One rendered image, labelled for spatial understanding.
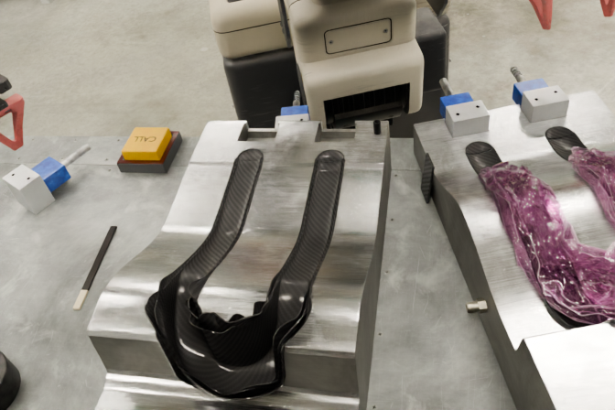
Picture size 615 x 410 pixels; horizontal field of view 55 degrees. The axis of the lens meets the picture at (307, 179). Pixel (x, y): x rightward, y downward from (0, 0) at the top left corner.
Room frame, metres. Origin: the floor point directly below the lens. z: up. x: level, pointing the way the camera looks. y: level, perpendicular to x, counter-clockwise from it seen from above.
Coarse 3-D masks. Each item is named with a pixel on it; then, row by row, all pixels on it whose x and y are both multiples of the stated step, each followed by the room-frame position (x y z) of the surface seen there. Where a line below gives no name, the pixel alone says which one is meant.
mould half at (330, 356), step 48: (240, 144) 0.63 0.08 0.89; (288, 144) 0.61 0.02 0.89; (336, 144) 0.60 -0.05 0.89; (384, 144) 0.58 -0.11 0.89; (192, 192) 0.56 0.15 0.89; (288, 192) 0.53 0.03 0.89; (384, 192) 0.53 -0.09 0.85; (192, 240) 0.48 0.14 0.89; (240, 240) 0.46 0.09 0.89; (288, 240) 0.45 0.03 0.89; (336, 240) 0.44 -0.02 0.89; (144, 288) 0.38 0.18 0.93; (240, 288) 0.36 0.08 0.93; (336, 288) 0.34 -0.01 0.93; (96, 336) 0.34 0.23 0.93; (144, 336) 0.33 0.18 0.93; (336, 336) 0.29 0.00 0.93; (144, 384) 0.32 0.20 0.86; (288, 384) 0.28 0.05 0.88; (336, 384) 0.27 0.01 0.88
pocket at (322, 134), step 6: (318, 126) 0.64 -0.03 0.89; (318, 132) 0.64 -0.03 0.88; (324, 132) 0.64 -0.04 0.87; (330, 132) 0.64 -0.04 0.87; (336, 132) 0.64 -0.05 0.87; (342, 132) 0.64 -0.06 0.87; (348, 132) 0.63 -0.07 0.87; (354, 132) 0.63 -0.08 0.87; (318, 138) 0.63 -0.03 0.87; (324, 138) 0.64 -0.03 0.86; (330, 138) 0.64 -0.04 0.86; (336, 138) 0.64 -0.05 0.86; (342, 138) 0.64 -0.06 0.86; (348, 138) 0.63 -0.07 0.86
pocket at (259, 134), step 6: (246, 126) 0.68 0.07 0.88; (246, 132) 0.68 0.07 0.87; (252, 132) 0.68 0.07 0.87; (258, 132) 0.67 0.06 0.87; (264, 132) 0.67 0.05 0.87; (270, 132) 0.67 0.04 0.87; (276, 132) 0.66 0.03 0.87; (240, 138) 0.65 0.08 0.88; (246, 138) 0.67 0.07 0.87; (252, 138) 0.67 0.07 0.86; (258, 138) 0.67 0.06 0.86; (264, 138) 0.67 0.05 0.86; (270, 138) 0.67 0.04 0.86
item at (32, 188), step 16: (48, 160) 0.74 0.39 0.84; (64, 160) 0.75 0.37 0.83; (16, 176) 0.70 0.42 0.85; (32, 176) 0.70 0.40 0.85; (48, 176) 0.71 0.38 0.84; (64, 176) 0.72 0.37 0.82; (16, 192) 0.68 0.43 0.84; (32, 192) 0.68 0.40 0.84; (48, 192) 0.69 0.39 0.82; (32, 208) 0.67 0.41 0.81
